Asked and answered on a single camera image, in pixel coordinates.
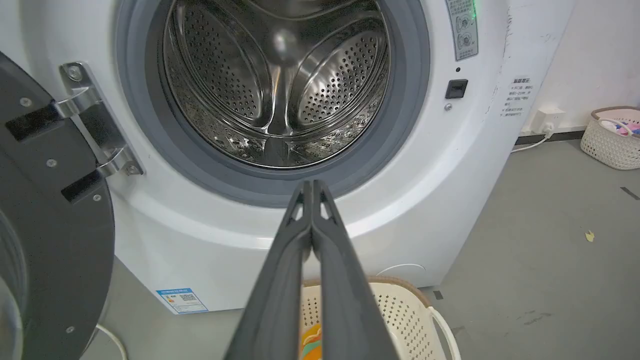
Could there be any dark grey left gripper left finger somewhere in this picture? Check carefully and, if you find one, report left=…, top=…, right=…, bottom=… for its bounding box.
left=223, top=180, right=314, bottom=360

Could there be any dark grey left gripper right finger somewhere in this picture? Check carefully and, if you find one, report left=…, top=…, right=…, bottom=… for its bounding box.
left=311, top=180, right=400, bottom=360

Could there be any white front-load washing machine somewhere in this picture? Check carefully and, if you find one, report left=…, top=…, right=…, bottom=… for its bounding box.
left=0, top=0, right=576, bottom=316

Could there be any washer door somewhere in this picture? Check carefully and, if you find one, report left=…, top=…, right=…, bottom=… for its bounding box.
left=0, top=51, right=116, bottom=360

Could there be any orange cloth in basket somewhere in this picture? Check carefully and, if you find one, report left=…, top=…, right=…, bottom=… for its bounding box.
left=299, top=322, right=323, bottom=360

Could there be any cream perforated laundry basket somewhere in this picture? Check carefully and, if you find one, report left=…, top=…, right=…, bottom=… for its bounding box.
left=298, top=276, right=462, bottom=360

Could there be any chrome door hinge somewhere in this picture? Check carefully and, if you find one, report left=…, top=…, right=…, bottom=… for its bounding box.
left=54, top=61, right=145, bottom=178

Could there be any cream laundry basket with clothes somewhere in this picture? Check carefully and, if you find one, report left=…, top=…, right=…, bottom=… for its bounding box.
left=580, top=105, right=640, bottom=171

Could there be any white cable under door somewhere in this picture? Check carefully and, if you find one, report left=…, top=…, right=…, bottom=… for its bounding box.
left=95, top=324, right=129, bottom=360

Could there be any white power cable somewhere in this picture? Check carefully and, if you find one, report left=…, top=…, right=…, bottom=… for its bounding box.
left=511, top=128, right=555, bottom=153

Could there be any white wall power socket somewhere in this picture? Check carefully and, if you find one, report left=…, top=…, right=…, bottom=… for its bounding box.
left=532, top=107, right=566, bottom=135

